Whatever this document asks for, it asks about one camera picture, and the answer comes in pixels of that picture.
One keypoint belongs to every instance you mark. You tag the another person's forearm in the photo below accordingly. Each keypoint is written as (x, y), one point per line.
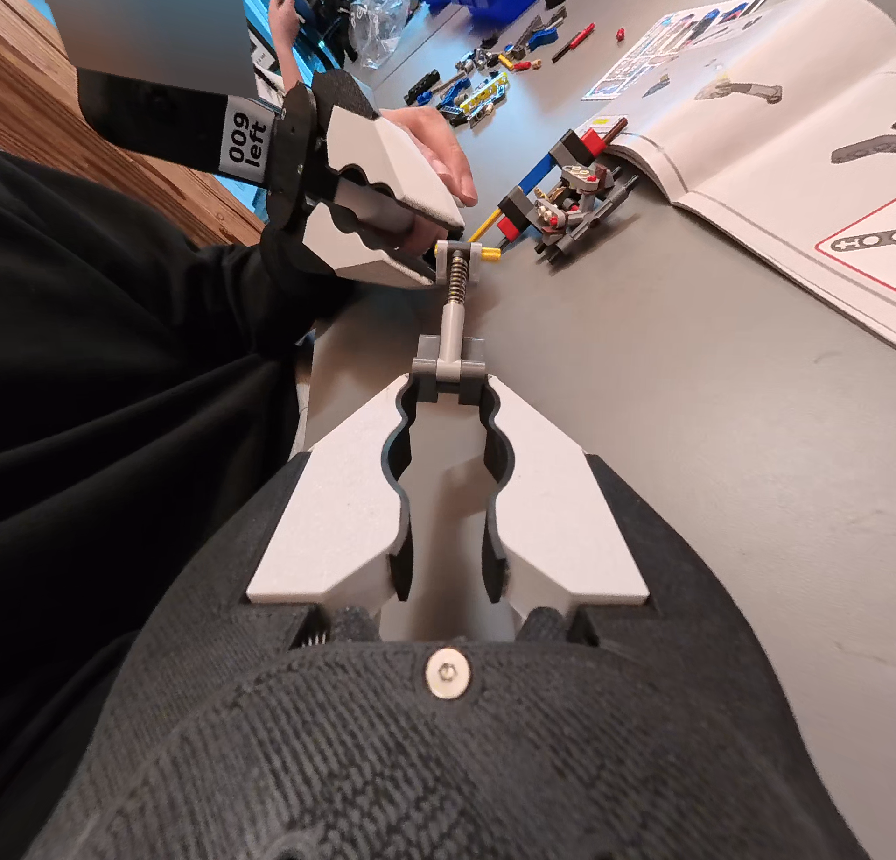
(287, 47)

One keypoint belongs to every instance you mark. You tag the sticker sheet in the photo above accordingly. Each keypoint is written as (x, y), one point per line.
(672, 44)

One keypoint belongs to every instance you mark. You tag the grey lego shock absorber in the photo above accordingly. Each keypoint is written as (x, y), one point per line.
(451, 328)

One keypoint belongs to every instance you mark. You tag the pile of loose lego pieces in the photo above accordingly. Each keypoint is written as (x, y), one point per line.
(483, 79)

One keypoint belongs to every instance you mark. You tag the grey lego chassis assembly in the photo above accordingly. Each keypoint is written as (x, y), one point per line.
(567, 202)

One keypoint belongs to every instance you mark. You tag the clear plastic bag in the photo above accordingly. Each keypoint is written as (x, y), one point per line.
(378, 19)

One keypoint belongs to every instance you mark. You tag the open instruction booklet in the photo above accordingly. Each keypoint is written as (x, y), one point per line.
(784, 131)

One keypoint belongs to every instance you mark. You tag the red black lego axle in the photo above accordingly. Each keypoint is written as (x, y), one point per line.
(574, 40)

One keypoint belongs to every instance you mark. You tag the person's black clothing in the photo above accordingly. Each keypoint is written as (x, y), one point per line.
(126, 384)

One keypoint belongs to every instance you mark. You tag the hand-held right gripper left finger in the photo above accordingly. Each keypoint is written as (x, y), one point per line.
(329, 517)

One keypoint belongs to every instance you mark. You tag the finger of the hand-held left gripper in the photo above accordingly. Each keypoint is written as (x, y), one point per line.
(350, 251)
(392, 163)

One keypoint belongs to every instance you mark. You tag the person's left forearm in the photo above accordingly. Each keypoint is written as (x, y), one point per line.
(301, 286)

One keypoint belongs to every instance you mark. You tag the person's left hand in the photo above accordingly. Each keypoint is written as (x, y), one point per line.
(437, 152)

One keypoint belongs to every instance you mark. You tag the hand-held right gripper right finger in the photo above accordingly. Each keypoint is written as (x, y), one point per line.
(567, 517)

